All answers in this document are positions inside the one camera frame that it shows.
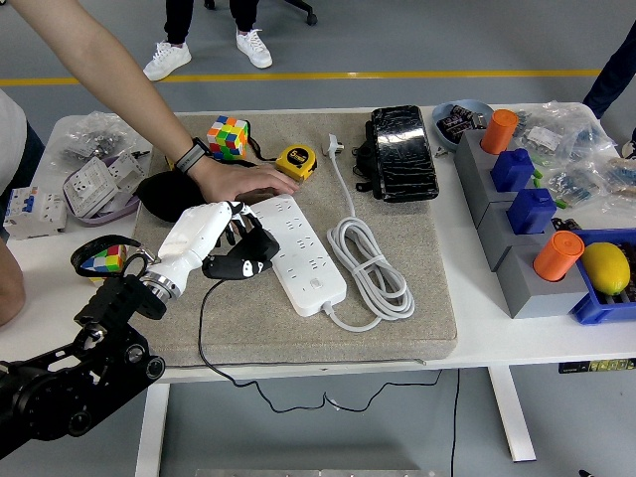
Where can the large colourful puzzle cube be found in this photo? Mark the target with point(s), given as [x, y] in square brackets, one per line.
[226, 136]

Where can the person's right forearm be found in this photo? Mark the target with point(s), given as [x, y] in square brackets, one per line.
[10, 288]

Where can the black table control panel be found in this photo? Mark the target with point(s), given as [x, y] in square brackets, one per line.
[596, 366]

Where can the white wall socket panel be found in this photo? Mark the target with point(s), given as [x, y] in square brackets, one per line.
[89, 186]

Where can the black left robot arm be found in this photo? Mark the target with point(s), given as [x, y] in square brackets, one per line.
[99, 358]

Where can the black glossy case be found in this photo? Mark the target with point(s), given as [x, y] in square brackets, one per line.
[402, 149]

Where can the white power strip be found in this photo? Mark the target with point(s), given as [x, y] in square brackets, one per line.
[308, 268]

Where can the clear bag of metal parts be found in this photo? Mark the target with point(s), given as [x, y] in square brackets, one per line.
[89, 134]

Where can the black cloth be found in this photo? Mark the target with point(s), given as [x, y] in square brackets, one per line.
[164, 196]

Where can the black plug adapter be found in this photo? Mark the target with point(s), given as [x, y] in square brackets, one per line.
[266, 243]

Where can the yellow lemon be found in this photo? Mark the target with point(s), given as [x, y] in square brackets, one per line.
[606, 268]

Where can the small colourful puzzle cube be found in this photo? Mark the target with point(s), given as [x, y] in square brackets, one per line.
[107, 261]

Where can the blue bowl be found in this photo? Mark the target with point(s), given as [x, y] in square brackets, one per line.
[442, 131]

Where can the white circuit breaker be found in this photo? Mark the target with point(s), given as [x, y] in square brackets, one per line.
[30, 211]

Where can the white socket block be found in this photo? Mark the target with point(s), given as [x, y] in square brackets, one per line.
[126, 171]

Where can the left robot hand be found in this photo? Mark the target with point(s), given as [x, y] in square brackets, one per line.
[194, 233]

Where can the green clip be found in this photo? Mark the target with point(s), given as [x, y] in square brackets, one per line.
[560, 203]
[537, 174]

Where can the blue storage bin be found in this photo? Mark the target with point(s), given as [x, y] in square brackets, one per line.
[596, 310]

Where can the white table leg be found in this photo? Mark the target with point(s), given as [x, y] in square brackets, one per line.
[512, 417]
[151, 427]

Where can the clear bag of components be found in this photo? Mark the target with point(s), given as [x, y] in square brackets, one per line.
[596, 179]
[571, 129]

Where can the orange cylinder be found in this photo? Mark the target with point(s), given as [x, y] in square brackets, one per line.
[559, 256]
[498, 131]

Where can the person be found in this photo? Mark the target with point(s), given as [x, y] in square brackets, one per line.
[166, 57]
[616, 74]
[10, 139]

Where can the person's left forearm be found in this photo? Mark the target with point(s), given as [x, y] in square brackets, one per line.
[99, 64]

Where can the person's left hand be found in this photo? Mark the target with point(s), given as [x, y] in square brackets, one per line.
[233, 181]

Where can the blue block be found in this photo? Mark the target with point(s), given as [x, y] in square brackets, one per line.
[531, 211]
[512, 171]

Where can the grey holder block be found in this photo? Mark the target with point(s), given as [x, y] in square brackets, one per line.
[472, 174]
[541, 298]
[494, 233]

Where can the small metal bit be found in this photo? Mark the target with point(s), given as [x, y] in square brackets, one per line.
[142, 152]

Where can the grey-brown mat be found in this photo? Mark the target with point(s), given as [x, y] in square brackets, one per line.
[298, 343]

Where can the black wristband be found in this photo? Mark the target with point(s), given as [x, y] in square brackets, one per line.
[191, 155]

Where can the small metal clip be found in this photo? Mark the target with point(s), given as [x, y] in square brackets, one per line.
[442, 151]

